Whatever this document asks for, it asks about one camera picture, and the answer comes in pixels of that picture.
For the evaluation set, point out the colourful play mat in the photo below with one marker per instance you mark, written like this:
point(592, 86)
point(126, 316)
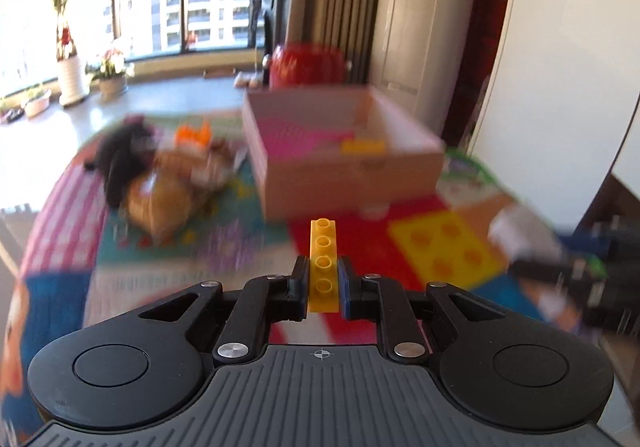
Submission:
point(440, 237)

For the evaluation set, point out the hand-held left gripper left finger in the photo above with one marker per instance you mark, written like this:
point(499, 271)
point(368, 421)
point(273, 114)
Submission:
point(305, 288)

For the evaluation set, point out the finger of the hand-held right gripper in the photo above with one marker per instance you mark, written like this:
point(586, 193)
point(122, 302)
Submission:
point(555, 271)

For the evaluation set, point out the tall plant in white vase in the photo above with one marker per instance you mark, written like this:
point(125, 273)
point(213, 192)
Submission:
point(67, 52)

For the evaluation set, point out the small white planter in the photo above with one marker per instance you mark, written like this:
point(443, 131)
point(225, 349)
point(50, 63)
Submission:
point(36, 103)

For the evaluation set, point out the large white panel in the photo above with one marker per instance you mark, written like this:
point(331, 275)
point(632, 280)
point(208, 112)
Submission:
point(565, 52)

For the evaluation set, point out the yellow flat building brick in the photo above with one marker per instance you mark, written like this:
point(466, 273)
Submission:
point(364, 147)

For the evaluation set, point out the black plush toy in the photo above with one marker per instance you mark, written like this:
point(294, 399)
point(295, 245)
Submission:
point(120, 157)

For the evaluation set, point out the dark appliance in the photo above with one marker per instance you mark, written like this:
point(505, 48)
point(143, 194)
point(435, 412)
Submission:
point(272, 27)

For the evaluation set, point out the pink building base plate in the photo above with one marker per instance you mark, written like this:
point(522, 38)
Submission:
point(305, 139)

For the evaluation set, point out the red round container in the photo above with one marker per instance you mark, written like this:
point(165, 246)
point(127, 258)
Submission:
point(306, 66)

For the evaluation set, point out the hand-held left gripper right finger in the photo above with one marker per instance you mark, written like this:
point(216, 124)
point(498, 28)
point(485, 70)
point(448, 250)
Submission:
point(344, 292)

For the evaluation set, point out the cardboard box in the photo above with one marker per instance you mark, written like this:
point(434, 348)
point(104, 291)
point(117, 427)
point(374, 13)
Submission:
point(320, 167)

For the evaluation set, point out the white cabinet door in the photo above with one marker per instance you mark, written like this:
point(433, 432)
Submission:
point(425, 2)

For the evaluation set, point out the flowering plant in pot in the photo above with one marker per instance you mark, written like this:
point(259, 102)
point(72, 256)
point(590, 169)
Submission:
point(112, 72)

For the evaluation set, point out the yellow long building brick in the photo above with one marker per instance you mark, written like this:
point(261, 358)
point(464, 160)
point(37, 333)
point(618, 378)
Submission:
point(323, 267)

